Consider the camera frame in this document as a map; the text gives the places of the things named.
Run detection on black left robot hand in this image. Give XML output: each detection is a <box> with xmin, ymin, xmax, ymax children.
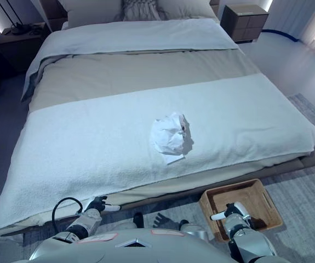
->
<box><xmin>84</xmin><ymin>196</ymin><xmax>122</xmax><ymax>213</ymax></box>

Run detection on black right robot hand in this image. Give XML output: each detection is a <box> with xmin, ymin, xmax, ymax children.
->
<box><xmin>210</xmin><ymin>202</ymin><xmax>250</xmax><ymax>221</ymax></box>

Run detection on white garment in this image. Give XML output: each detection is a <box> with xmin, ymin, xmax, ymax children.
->
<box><xmin>148</xmin><ymin>111</ymin><xmax>195</xmax><ymax>165</ymax></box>

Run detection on wooden laundry basket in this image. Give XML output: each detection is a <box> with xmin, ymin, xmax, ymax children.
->
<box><xmin>198</xmin><ymin>178</ymin><xmax>284</xmax><ymax>243</ymax></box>

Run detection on white fluffy bed blanket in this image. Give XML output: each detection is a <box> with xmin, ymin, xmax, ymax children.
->
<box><xmin>0</xmin><ymin>72</ymin><xmax>315</xmax><ymax>232</ymax></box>

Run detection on left robot leg black foot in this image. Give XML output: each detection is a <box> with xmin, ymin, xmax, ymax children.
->
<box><xmin>113</xmin><ymin>212</ymin><xmax>145</xmax><ymax>231</ymax></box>

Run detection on silver right robot leg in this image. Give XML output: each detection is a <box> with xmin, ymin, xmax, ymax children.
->
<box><xmin>177</xmin><ymin>219</ymin><xmax>209</xmax><ymax>239</ymax></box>

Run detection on silver robot torso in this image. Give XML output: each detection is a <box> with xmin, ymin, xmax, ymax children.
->
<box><xmin>28</xmin><ymin>228</ymin><xmax>240</xmax><ymax>263</ymax></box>

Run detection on beige duvet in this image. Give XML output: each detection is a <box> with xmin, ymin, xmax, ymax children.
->
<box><xmin>20</xmin><ymin>48</ymin><xmax>262</xmax><ymax>116</ymax></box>

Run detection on white folded top sheet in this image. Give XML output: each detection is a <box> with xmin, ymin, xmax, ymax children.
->
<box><xmin>25</xmin><ymin>18</ymin><xmax>239</xmax><ymax>80</ymax></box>

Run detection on low dark wooden nightstand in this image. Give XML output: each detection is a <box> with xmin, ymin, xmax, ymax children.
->
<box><xmin>0</xmin><ymin>21</ymin><xmax>51</xmax><ymax>73</ymax></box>

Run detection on brown cube nightstand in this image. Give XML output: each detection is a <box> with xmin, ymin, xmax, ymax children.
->
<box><xmin>220</xmin><ymin>4</ymin><xmax>270</xmax><ymax>43</ymax></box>

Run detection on brown headboard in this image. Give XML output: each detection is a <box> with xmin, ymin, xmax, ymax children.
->
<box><xmin>44</xmin><ymin>0</ymin><xmax>68</xmax><ymax>31</ymax></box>

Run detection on plain white pillow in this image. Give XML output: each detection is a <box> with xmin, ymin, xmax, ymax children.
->
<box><xmin>57</xmin><ymin>0</ymin><xmax>125</xmax><ymax>25</ymax></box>
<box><xmin>157</xmin><ymin>0</ymin><xmax>216</xmax><ymax>19</ymax></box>

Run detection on grey patterned pillow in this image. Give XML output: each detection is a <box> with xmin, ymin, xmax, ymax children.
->
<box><xmin>121</xmin><ymin>0</ymin><xmax>169</xmax><ymax>21</ymax></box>

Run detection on black floor lamp stand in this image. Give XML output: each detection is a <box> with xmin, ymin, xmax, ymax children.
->
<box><xmin>5</xmin><ymin>0</ymin><xmax>22</xmax><ymax>31</ymax></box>

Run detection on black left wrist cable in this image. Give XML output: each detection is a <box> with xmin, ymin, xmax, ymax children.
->
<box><xmin>51</xmin><ymin>197</ymin><xmax>84</xmax><ymax>228</ymax></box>

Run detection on brown upholstered bed frame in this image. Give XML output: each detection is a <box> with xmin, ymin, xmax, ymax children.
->
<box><xmin>0</xmin><ymin>149</ymin><xmax>315</xmax><ymax>244</ymax></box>

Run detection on blue hose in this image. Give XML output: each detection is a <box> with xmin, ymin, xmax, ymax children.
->
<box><xmin>261</xmin><ymin>27</ymin><xmax>302</xmax><ymax>43</ymax></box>

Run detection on black tangled cords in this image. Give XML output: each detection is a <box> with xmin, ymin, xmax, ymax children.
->
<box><xmin>10</xmin><ymin>23</ymin><xmax>46</xmax><ymax>36</ymax></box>

